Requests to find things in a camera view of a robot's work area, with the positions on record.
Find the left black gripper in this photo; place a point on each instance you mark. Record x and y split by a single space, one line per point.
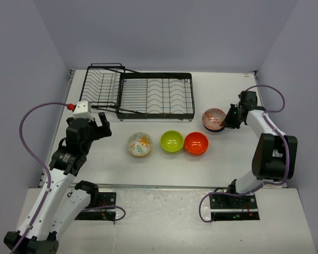
100 131

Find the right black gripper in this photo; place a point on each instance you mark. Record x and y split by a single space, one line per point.
228 123

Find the blue patterned bowl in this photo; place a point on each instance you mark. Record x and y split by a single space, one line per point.
214 131

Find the brown red patterned bowl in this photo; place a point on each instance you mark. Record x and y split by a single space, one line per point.
213 117

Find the orange bowl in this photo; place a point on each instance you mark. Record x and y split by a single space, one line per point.
196 142
195 154

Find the white floral pattern bowl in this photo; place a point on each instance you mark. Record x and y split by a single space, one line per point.
140 142

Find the yellow sun pattern bowl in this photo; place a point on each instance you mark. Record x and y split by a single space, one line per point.
138 155

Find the lime green bowl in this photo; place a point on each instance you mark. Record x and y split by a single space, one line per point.
171 150
172 139

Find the orange bowl front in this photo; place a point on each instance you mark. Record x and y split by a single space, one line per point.
195 154

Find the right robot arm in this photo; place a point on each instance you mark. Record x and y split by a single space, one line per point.
273 162

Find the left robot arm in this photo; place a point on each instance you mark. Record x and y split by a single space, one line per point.
41 230

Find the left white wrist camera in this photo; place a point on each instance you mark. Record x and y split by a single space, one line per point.
83 110

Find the black wire dish rack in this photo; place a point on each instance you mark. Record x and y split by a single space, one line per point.
138 95

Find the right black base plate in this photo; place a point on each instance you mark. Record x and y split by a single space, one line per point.
229 208

